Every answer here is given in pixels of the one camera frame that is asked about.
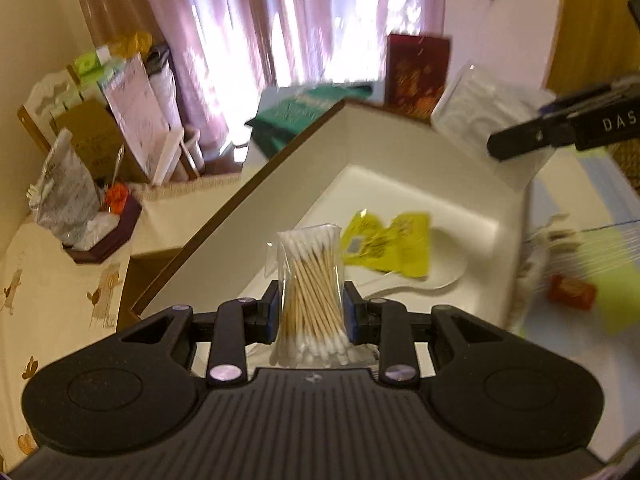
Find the bag of cotton swabs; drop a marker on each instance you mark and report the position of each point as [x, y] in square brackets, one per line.
[310, 280]

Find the metal spoon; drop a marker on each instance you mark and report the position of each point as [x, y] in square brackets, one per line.
[119, 165]

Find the stack of white paper bowls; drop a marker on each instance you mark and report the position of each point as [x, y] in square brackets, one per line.
[165, 95]

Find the pink curtain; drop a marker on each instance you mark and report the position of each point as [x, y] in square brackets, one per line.
[250, 35]

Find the white rice spoon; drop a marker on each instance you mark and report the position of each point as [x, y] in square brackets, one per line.
[445, 270]

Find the green tissue packs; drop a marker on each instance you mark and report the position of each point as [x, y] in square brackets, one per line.
[97, 67]

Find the yellow plastic bag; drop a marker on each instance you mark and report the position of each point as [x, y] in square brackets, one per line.
[132, 42]

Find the red candy packet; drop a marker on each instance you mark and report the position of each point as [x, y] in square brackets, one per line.
[572, 292]

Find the brown cardboard box white inside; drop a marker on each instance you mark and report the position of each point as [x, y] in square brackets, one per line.
[240, 220]

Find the yellow snack packet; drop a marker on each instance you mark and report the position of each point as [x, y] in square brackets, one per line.
[395, 245]

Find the silver printed plastic bag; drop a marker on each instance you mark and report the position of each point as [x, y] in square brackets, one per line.
[62, 195]

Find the red gift box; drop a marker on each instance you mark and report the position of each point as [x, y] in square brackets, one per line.
[417, 75]

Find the wooden door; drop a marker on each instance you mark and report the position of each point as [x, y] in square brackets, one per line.
[595, 20]

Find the white carved wooden rack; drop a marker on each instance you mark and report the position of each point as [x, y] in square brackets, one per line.
[45, 97]

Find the wicker chair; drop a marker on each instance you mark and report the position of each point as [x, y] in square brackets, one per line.
[627, 160]

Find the white plastic holder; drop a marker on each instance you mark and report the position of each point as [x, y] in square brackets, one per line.
[175, 155]

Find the cream bear print cloth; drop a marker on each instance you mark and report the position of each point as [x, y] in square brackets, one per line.
[50, 285]

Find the pink printed paper bag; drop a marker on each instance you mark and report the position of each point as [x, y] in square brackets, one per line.
[140, 110]

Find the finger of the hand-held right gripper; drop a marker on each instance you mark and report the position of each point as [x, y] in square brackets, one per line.
[525, 140]
[575, 102]

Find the brown cardboard carton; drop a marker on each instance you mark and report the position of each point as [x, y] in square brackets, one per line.
[95, 140]

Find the orange flower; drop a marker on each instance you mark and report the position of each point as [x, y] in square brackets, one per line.
[116, 197]

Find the dark green foil packet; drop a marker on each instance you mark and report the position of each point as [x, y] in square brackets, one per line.
[300, 107]
[272, 142]

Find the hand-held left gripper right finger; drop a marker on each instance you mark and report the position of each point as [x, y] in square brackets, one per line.
[351, 310]

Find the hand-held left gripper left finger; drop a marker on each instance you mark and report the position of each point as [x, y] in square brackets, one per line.
[272, 310]

